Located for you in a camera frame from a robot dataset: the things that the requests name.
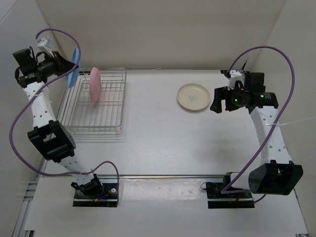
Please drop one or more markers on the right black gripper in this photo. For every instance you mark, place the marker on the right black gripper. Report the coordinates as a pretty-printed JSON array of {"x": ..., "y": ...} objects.
[{"x": 220, "y": 94}]

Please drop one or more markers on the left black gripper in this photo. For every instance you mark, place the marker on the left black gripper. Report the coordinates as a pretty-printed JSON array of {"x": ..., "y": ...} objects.
[{"x": 62, "y": 65}]

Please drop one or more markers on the cream plate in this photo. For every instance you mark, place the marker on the cream plate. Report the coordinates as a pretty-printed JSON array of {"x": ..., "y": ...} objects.
[{"x": 193, "y": 97}]

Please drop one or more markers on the pink plate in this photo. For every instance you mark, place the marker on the pink plate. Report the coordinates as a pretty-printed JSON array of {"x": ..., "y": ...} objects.
[{"x": 94, "y": 84}]

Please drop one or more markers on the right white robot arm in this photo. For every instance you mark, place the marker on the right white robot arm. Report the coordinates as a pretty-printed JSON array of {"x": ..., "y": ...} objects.
[{"x": 277, "y": 174}]

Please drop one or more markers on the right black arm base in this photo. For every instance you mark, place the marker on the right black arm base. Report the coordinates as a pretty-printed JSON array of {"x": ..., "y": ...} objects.
[{"x": 217, "y": 200}]

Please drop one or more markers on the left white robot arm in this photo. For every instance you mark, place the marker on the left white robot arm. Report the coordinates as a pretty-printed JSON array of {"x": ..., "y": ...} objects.
[{"x": 52, "y": 140}]

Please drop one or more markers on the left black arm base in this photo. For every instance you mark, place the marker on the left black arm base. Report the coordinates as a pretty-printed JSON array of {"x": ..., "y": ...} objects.
[{"x": 96, "y": 194}]

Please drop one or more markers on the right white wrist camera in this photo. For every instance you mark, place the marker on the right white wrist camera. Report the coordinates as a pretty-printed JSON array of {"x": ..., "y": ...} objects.
[{"x": 236, "y": 79}]

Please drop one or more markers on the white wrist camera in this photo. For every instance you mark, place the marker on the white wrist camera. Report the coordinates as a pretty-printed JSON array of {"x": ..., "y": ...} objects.
[
  {"x": 44, "y": 45},
  {"x": 236, "y": 79}
]

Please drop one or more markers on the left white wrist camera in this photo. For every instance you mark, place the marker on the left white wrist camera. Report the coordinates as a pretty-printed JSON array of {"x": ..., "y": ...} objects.
[{"x": 44, "y": 45}]

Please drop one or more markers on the metal wire dish rack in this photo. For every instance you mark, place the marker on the metal wire dish rack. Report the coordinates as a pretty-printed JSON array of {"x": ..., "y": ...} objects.
[{"x": 81, "y": 116}]

